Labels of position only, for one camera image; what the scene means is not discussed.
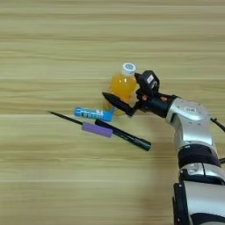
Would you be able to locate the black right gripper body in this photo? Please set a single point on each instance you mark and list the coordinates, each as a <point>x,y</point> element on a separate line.
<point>156,104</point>

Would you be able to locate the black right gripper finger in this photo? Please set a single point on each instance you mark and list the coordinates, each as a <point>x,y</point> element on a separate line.
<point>136,76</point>
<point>118,103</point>

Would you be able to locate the orange juice bottle white cap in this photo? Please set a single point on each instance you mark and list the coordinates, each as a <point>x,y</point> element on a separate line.
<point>123,85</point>

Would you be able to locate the purple rectangular block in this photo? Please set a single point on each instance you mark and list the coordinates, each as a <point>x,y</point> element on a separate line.
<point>97,129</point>

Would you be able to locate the black marker pen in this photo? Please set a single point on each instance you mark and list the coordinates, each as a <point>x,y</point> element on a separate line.
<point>129,136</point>

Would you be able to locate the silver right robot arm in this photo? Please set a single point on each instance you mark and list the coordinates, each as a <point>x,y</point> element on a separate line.
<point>193,137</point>

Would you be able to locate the blue wrapped candy bar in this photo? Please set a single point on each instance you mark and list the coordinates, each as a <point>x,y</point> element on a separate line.
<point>90,113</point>

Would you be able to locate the thin black stick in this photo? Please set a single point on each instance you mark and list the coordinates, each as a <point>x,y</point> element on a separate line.
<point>66,118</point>

